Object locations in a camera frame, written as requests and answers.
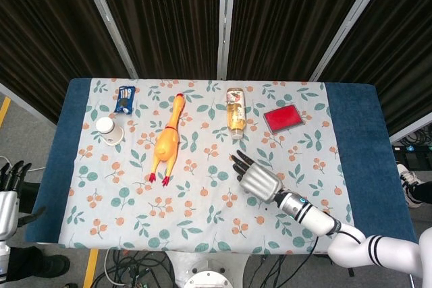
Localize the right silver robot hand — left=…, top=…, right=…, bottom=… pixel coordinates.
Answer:
left=230, top=150, right=284, bottom=203

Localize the white floor cable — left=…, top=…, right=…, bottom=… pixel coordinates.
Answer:
left=103, top=250, right=136, bottom=287

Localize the red ink pad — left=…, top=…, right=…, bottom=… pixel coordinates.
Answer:
left=263, top=105, right=304, bottom=134

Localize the black floor cable tangle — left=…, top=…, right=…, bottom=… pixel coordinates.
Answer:
left=403, top=129, right=432, bottom=149
left=248, top=254, right=338, bottom=288
left=92, top=249, right=176, bottom=288

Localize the white robot torso base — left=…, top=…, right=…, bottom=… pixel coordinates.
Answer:
left=165, top=250, right=250, bottom=288

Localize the white paper cup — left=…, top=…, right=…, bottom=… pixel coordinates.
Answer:
left=95, top=116, right=126, bottom=146

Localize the blue cookie snack packet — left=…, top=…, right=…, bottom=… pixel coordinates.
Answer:
left=113, top=86, right=136, bottom=115

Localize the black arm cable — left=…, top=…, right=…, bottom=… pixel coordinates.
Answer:
left=303, top=223, right=364, bottom=258

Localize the silver screen frame post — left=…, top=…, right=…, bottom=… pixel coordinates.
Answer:
left=308, top=0, right=396, bottom=82
left=0, top=82, right=58, bottom=126
left=389, top=119, right=432, bottom=144
left=217, top=0, right=237, bottom=80
left=76, top=0, right=138, bottom=79

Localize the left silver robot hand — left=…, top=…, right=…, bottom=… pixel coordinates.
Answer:
left=0, top=160, right=47, bottom=240

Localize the yellow rubber chicken toy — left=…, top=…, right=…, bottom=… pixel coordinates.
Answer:
left=148, top=92, right=187, bottom=188

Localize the yellow floor tape strip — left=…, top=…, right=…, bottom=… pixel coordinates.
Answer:
left=82, top=249, right=99, bottom=288
left=0, top=96, right=12, bottom=129

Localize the black shoe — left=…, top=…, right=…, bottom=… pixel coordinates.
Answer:
left=6, top=246, right=71, bottom=282

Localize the tea bottle with white cap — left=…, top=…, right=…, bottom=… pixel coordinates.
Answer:
left=226, top=87, right=248, bottom=140

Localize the dark pleated screen panel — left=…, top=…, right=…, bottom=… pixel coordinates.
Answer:
left=90, top=0, right=223, bottom=80
left=319, top=0, right=432, bottom=136
left=0, top=0, right=131, bottom=125
left=226, top=0, right=377, bottom=82

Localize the white and black sneaker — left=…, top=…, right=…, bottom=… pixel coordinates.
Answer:
left=396, top=163, right=423, bottom=208

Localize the floral print white tablecloth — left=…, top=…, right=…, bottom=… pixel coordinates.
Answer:
left=57, top=78, right=355, bottom=256

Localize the blue velvet table cover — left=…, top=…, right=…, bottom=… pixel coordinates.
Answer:
left=25, top=78, right=416, bottom=245

